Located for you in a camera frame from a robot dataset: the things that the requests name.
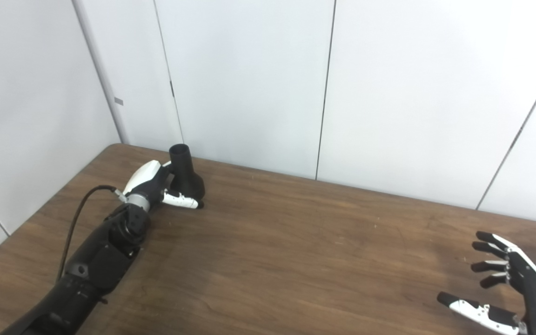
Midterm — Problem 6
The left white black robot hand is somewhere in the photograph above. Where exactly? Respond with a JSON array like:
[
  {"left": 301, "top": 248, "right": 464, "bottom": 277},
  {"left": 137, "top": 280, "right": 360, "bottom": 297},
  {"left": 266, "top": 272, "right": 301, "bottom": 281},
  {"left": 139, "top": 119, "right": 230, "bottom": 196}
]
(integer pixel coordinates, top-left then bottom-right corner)
[{"left": 122, "top": 160, "right": 205, "bottom": 210}]

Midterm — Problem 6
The black flared nozzle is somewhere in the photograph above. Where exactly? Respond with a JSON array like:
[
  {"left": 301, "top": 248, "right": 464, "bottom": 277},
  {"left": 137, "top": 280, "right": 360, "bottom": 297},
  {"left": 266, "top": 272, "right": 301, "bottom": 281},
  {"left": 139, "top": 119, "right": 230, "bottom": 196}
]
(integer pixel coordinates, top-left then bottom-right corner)
[{"left": 168, "top": 144, "right": 206, "bottom": 201}]

